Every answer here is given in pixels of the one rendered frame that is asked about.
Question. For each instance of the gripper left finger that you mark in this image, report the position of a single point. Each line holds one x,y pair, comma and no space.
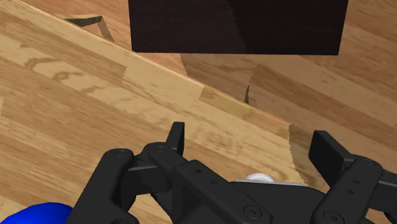
186,173

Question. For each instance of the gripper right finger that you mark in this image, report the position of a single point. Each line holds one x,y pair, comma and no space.
350,183

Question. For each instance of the blue round object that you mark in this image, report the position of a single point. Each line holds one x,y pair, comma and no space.
37,214

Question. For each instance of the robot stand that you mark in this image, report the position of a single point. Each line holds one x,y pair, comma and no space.
235,26

